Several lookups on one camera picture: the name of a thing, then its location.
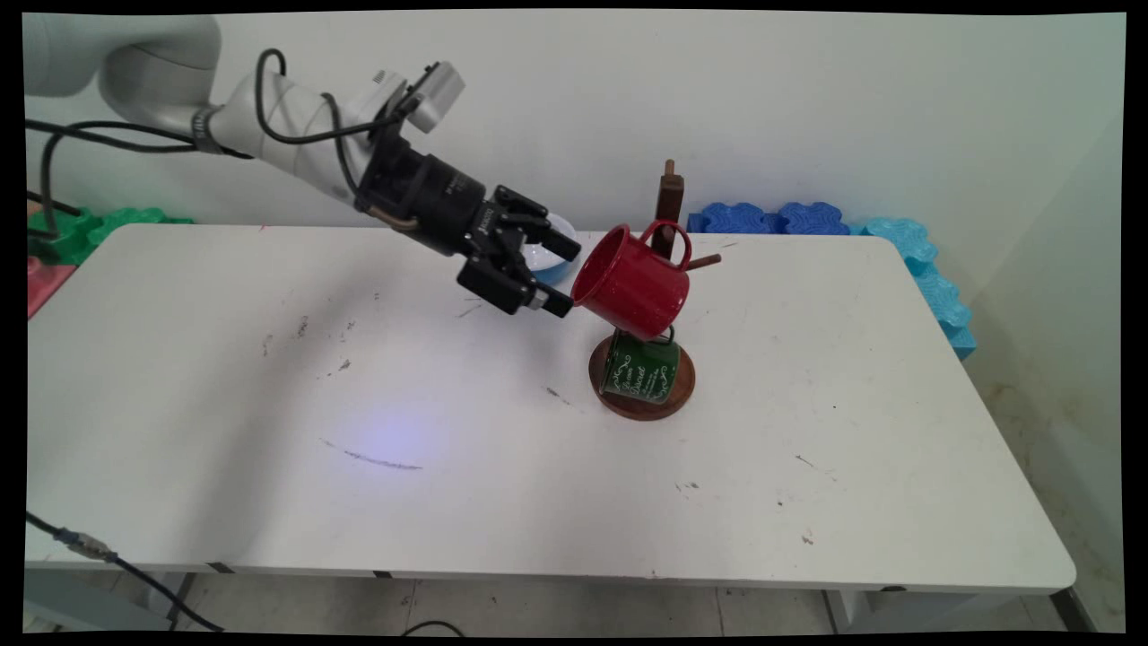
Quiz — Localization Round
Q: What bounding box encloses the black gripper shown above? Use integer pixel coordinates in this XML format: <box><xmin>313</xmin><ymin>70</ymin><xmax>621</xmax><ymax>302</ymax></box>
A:
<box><xmin>356</xmin><ymin>135</ymin><xmax>582</xmax><ymax>319</ymax></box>

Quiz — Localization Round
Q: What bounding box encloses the red enamel mug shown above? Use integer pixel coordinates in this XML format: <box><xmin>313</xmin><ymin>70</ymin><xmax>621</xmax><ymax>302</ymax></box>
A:
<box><xmin>570</xmin><ymin>219</ymin><xmax>693</xmax><ymax>343</ymax></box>

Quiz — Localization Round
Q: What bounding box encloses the blue bowl white inside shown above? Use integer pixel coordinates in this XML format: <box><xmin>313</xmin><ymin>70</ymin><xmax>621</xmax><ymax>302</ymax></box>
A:
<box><xmin>522</xmin><ymin>213</ymin><xmax>580</xmax><ymax>287</ymax></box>

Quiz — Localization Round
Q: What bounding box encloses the brown wooden mug tree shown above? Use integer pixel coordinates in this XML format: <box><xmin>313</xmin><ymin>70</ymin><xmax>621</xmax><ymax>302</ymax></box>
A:
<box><xmin>588</xmin><ymin>160</ymin><xmax>723</xmax><ymax>423</ymax></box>

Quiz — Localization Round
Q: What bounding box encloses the green enamel mug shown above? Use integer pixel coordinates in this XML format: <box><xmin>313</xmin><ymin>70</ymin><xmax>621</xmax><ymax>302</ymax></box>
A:
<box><xmin>598</xmin><ymin>327</ymin><xmax>683</xmax><ymax>406</ymax></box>

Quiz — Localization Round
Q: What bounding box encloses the dark blue foam mat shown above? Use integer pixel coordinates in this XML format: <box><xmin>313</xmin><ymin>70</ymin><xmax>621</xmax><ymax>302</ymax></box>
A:
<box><xmin>686</xmin><ymin>202</ymin><xmax>779</xmax><ymax>236</ymax></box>
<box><xmin>776</xmin><ymin>202</ymin><xmax>851</xmax><ymax>237</ymax></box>

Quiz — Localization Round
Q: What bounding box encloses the light blue foam mat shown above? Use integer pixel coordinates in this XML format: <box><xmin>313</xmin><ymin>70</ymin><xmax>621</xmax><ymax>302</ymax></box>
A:
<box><xmin>861</xmin><ymin>216</ymin><xmax>978</xmax><ymax>361</ymax></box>

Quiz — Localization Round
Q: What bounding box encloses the green foam puzzle mat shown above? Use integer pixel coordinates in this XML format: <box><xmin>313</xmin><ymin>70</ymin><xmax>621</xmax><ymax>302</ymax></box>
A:
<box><xmin>27</xmin><ymin>206</ymin><xmax>195</xmax><ymax>267</ymax></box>

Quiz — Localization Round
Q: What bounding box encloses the thin black rod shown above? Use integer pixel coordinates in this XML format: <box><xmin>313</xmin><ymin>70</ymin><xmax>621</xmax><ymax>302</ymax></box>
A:
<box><xmin>27</xmin><ymin>190</ymin><xmax>83</xmax><ymax>217</ymax></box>

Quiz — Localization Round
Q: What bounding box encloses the red foam puzzle mat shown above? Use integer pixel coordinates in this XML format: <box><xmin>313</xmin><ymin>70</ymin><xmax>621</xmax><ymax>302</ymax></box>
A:
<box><xmin>27</xmin><ymin>256</ymin><xmax>78</xmax><ymax>319</ymax></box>

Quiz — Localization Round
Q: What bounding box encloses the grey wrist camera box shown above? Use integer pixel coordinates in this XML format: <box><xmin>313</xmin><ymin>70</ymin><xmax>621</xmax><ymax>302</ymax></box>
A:
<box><xmin>370</xmin><ymin>61</ymin><xmax>467</xmax><ymax>136</ymax></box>

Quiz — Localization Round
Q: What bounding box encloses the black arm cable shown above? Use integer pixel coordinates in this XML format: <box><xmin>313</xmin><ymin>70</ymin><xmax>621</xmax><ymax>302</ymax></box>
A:
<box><xmin>25</xmin><ymin>48</ymin><xmax>424</xmax><ymax>236</ymax></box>

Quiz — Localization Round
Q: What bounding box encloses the black cable with plug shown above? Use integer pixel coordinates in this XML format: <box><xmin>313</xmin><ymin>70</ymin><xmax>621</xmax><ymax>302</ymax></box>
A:
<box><xmin>25</xmin><ymin>511</ymin><xmax>225</xmax><ymax>633</ymax></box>

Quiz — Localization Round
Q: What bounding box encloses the grey table leg frame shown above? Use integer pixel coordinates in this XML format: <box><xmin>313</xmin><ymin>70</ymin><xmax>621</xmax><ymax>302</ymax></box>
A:
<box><xmin>25</xmin><ymin>565</ymin><xmax>195</xmax><ymax>633</ymax></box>
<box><xmin>823</xmin><ymin>588</ymin><xmax>1097</xmax><ymax>634</ymax></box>

